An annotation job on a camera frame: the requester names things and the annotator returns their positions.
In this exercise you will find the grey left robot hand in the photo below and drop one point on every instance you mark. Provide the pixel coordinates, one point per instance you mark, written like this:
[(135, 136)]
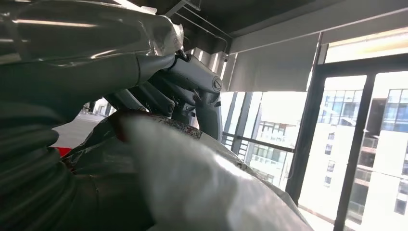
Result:
[(79, 57)]

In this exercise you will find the grey package with red print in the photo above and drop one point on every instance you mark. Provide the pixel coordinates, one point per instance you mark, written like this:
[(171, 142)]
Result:
[(191, 185)]

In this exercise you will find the grey roller blind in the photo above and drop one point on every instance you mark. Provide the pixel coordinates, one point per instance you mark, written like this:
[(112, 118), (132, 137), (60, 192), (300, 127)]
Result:
[(271, 70)]

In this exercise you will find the black window frame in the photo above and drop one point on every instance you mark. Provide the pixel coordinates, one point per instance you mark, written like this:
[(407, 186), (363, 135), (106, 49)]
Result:
[(357, 143)]

